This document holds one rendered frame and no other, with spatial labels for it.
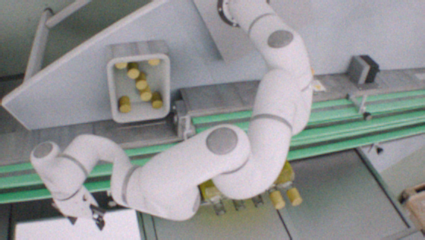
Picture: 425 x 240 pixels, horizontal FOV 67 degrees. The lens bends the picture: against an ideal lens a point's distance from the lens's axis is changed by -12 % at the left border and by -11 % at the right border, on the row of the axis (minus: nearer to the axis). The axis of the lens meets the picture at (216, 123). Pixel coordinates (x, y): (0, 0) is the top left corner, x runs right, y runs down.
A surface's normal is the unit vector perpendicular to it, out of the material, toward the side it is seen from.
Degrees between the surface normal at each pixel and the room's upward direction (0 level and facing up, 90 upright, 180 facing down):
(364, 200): 90
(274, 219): 90
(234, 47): 3
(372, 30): 0
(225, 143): 74
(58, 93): 0
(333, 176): 90
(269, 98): 87
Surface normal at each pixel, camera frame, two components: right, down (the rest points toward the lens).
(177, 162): -0.22, -0.54
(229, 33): 0.29, 0.69
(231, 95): 0.08, -0.75
